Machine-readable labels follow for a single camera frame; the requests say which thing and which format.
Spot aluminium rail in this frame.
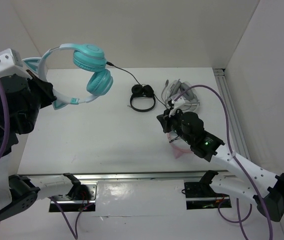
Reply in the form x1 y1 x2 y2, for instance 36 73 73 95
213 68 251 160
18 170 236 181

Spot white grey gaming headset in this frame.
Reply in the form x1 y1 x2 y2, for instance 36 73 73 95
161 79 200 112

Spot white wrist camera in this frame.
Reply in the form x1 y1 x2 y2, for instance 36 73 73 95
168 97 185 117
0 48 23 78

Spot small black headphones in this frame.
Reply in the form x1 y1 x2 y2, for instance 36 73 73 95
129 84 156 113

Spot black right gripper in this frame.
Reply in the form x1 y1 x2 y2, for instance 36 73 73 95
157 105 193 145

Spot aluminium rail at right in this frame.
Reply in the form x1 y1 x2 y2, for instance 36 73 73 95
213 68 251 160

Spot aluminium front rail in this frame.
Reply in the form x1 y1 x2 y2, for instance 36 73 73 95
18 170 236 181

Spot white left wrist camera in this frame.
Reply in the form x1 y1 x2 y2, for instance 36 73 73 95
0 48 23 78

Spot pink blue cat-ear headphones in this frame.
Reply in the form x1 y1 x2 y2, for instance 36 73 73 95
167 132 192 159

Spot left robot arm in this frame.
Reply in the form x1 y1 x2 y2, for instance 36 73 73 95
0 71 89 221

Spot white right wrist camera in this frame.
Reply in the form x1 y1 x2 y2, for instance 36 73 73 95
168 97 185 117

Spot black headphone audio cable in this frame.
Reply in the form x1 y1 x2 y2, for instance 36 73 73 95
106 60 169 109

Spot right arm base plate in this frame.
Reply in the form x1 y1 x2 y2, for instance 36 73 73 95
181 181 232 210

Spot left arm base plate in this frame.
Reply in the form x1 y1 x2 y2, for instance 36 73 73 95
53 182 97 213

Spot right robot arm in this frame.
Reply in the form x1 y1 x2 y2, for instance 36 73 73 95
157 109 284 222

